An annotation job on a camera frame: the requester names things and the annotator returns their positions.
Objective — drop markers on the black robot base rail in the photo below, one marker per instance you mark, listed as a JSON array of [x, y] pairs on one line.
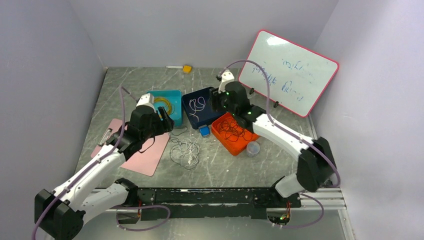
[[190, 203]]

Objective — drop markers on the orange plastic tray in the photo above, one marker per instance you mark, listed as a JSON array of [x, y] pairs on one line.
[[233, 137]]

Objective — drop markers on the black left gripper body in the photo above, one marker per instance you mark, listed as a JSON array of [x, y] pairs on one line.
[[158, 127]]

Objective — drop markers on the navy blue plastic tray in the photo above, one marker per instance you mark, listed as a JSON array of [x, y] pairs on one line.
[[197, 108]]

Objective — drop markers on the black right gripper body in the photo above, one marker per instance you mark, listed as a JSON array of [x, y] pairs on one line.
[[219, 101]]

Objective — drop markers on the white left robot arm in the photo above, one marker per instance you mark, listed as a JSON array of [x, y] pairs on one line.
[[63, 212]]

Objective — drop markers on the clear plastic cup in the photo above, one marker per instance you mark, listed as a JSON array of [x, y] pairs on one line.
[[252, 149]]

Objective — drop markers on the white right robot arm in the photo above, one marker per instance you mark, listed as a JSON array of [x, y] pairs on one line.
[[315, 160]]

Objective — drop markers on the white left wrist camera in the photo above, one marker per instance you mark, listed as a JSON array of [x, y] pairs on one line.
[[146, 103]]

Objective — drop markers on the teal plastic tray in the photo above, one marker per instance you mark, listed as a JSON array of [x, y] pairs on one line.
[[171, 100]]

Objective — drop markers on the pink framed whiteboard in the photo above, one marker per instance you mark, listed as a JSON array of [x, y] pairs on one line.
[[290, 74]]

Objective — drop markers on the white marker pen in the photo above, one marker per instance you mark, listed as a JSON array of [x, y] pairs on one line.
[[174, 67]]

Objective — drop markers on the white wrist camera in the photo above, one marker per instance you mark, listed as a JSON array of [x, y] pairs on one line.
[[146, 103], [225, 78]]

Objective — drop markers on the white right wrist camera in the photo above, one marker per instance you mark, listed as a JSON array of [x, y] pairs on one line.
[[225, 78]]

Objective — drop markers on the pink clipboard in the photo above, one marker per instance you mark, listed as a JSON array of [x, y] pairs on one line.
[[146, 162]]

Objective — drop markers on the yellow block eraser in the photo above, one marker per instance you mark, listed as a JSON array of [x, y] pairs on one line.
[[187, 69]]

